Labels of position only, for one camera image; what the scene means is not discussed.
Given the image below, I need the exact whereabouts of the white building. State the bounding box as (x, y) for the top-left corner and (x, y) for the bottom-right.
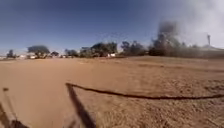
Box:
(107, 52), (117, 58)

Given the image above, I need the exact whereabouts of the row of trees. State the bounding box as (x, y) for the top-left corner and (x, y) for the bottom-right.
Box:
(5, 21), (224, 60)

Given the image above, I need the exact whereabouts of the red-brown dirt ground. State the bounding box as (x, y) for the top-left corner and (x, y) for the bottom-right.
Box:
(0, 55), (224, 128)

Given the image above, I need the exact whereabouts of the tall pole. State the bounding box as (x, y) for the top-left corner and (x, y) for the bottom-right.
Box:
(206, 33), (212, 47)

